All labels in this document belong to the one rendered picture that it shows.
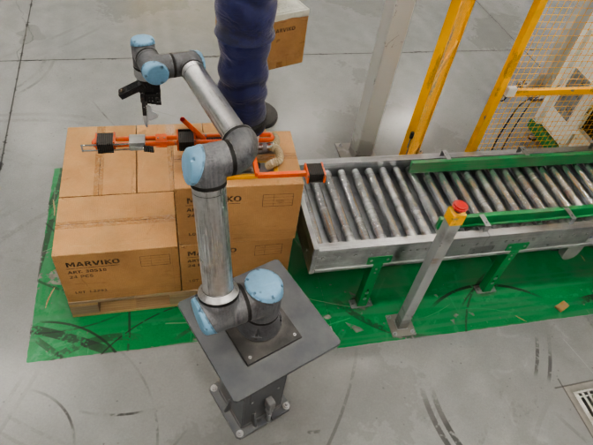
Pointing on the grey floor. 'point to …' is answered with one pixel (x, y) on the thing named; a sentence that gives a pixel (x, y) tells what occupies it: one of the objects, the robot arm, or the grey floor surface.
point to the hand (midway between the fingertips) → (145, 116)
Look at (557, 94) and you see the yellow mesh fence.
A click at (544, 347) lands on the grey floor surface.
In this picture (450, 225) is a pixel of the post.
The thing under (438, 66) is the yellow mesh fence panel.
